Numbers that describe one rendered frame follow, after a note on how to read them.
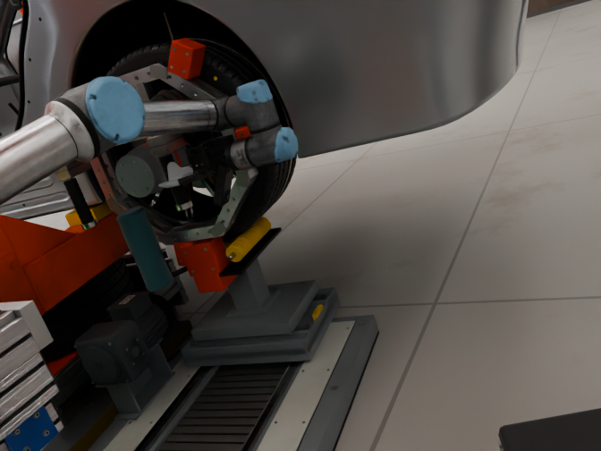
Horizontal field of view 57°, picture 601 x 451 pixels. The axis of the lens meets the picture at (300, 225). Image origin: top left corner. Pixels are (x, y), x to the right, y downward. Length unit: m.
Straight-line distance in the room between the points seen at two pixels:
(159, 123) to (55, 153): 0.33
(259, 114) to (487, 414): 1.00
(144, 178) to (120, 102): 0.62
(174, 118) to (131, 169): 0.39
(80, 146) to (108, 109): 0.08
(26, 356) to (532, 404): 1.24
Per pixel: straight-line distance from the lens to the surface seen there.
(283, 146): 1.29
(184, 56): 1.63
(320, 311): 2.00
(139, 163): 1.62
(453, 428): 1.64
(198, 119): 1.32
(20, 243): 1.92
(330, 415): 1.66
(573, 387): 1.73
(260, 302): 2.03
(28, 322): 1.15
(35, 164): 0.98
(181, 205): 1.49
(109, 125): 1.01
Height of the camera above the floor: 1.07
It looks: 18 degrees down
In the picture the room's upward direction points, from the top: 18 degrees counter-clockwise
